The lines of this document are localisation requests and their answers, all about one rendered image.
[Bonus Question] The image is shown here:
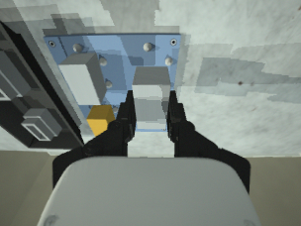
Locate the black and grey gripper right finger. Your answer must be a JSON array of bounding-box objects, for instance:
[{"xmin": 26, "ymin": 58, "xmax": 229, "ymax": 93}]
[{"xmin": 166, "ymin": 90, "xmax": 251, "ymax": 195}]

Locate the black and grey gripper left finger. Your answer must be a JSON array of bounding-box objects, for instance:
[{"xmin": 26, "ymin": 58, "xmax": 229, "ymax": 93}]
[{"xmin": 52, "ymin": 90, "xmax": 137, "ymax": 190}]

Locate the yellow rectangular block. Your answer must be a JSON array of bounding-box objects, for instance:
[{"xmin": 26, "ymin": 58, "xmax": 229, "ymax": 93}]
[{"xmin": 86, "ymin": 105, "xmax": 116, "ymax": 137}]

